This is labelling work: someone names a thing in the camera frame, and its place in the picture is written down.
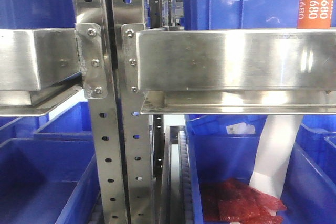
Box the orange cylindrical capacitor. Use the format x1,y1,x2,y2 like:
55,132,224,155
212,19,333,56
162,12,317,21
297,0,334,29

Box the right steel shelf beam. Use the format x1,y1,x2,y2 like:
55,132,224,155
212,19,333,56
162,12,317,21
136,28,335,114

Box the steel shelf beam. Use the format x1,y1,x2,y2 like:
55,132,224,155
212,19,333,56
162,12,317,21
1,28,82,117
136,28,335,114

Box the left steel shelf beam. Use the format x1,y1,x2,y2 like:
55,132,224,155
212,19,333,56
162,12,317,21
1,28,82,117

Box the blue bin lower centre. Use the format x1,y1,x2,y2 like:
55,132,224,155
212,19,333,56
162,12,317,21
185,114,336,224

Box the right perforated steel upright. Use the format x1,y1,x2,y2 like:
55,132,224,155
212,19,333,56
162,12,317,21
112,0,155,223

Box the perforated steel upright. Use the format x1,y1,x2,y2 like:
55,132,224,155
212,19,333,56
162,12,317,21
112,0,155,223
73,0,128,223

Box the white paper strip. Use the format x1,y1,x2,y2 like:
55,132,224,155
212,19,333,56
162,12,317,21
249,115,303,198

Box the red plastic bags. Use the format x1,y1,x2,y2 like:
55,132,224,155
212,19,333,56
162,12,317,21
199,178,287,223

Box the left perforated steel upright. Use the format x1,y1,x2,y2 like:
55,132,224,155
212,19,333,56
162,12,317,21
73,0,128,223

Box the blue bin lower left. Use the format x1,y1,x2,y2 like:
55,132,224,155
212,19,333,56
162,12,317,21
1,102,100,223

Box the blue bin lower right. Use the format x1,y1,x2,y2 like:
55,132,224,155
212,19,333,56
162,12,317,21
296,115,335,182

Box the blue bin upper left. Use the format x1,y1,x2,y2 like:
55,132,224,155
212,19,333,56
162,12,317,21
1,0,75,29

